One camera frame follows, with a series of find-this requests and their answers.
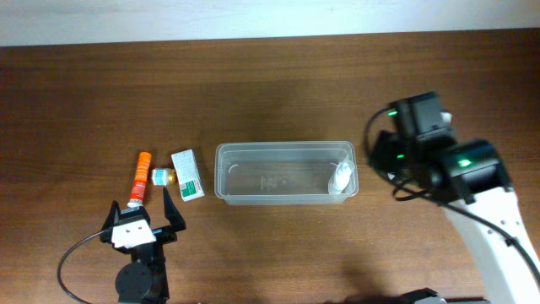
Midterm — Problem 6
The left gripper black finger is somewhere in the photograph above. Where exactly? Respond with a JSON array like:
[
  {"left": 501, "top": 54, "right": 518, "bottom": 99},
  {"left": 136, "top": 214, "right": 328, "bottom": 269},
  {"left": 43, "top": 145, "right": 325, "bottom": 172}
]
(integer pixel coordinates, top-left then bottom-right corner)
[
  {"left": 104, "top": 200, "right": 120, "bottom": 231},
  {"left": 163, "top": 187, "right": 186, "bottom": 231}
]

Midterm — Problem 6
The orange tube white cap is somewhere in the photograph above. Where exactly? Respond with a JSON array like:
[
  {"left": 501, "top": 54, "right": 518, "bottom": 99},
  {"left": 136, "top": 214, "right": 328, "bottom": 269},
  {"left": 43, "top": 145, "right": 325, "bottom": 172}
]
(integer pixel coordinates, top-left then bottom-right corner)
[{"left": 127, "top": 152, "right": 152, "bottom": 208}]

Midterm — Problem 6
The white green medicine box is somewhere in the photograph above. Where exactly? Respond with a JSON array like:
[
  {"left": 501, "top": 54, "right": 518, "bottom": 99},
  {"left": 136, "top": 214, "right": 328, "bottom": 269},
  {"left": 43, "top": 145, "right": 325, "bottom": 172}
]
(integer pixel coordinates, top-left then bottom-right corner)
[{"left": 171, "top": 149, "right": 205, "bottom": 202}]

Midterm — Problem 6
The small vial gold cap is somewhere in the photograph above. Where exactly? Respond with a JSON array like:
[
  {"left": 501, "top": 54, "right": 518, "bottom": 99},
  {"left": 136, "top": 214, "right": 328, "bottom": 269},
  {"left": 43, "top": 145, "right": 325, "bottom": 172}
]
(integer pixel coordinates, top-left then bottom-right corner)
[{"left": 151, "top": 168, "right": 176, "bottom": 187}]

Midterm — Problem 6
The white squeeze bottle clear cap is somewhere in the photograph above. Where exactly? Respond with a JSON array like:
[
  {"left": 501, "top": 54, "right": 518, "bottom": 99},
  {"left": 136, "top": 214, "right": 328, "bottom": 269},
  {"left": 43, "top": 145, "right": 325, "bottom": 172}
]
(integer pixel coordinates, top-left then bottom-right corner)
[{"left": 328, "top": 160, "right": 355, "bottom": 194}]

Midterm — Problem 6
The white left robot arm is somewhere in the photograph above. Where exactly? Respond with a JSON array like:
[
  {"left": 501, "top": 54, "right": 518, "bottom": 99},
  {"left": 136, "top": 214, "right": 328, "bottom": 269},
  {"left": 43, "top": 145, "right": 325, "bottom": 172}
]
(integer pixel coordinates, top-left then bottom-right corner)
[{"left": 100, "top": 189, "right": 186, "bottom": 304}]

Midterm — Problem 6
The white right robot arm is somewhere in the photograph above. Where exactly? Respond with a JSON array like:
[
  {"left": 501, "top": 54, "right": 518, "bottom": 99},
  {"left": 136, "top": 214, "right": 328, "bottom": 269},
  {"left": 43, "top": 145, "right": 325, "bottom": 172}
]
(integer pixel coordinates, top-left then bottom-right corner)
[{"left": 364, "top": 92, "right": 539, "bottom": 303}]

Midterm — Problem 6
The clear plastic container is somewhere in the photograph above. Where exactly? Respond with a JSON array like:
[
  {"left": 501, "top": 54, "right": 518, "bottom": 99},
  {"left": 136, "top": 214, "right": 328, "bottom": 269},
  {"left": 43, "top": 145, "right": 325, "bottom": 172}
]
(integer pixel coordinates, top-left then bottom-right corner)
[{"left": 214, "top": 141, "right": 359, "bottom": 206}]

